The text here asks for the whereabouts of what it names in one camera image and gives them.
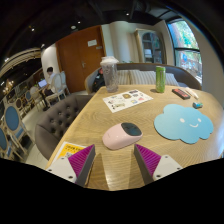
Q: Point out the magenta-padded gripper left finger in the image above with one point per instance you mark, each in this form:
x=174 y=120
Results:
x=71 y=166

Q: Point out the pink computer mouse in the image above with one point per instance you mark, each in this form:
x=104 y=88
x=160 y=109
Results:
x=118 y=138

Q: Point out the glass-door cabinet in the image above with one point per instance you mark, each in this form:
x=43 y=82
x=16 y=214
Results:
x=151 y=46

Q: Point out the striped cushion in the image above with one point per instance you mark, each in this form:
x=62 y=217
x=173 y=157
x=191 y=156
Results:
x=143 y=77
x=171 y=80
x=124 y=77

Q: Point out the brown curved sofa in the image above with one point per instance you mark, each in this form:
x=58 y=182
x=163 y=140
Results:
x=180 y=75

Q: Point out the brown wooden door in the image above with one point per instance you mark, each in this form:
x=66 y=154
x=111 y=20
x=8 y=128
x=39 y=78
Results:
x=73 y=63

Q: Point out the open laptop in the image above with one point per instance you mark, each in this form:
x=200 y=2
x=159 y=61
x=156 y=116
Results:
x=42 y=83

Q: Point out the group of blue-backed chairs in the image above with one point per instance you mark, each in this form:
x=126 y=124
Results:
x=11 y=120

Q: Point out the blue cloud-shaped mouse pad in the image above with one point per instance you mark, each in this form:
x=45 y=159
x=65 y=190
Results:
x=181 y=125

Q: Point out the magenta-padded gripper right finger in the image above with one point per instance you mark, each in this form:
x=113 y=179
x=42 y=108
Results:
x=156 y=165

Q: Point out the black and red flat case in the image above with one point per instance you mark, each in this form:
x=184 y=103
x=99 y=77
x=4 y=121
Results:
x=180 y=93

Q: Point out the yellow leaflet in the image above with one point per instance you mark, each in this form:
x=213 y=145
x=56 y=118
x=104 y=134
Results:
x=66 y=150

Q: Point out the white door sign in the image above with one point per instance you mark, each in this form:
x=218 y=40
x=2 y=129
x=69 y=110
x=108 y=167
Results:
x=92 y=43

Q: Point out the person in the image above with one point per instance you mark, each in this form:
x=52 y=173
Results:
x=50 y=78

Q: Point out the green drink can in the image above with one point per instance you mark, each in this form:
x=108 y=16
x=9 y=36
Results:
x=160 y=80

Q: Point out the grey tufted armchair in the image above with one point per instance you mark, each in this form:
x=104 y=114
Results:
x=60 y=116

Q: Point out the white sticker sheet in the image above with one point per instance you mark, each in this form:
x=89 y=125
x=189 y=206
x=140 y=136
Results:
x=128 y=100

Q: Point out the white dining chair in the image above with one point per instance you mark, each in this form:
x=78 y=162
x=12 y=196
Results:
x=57 y=85

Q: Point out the black-framed window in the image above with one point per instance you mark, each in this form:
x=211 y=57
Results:
x=186 y=50

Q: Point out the black backpack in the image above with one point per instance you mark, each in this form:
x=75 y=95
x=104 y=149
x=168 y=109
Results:
x=98 y=81

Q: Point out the clear shaker bottle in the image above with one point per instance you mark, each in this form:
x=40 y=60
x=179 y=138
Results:
x=110 y=76

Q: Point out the small blue eraser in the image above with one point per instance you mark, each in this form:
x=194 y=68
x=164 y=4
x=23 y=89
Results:
x=197 y=105

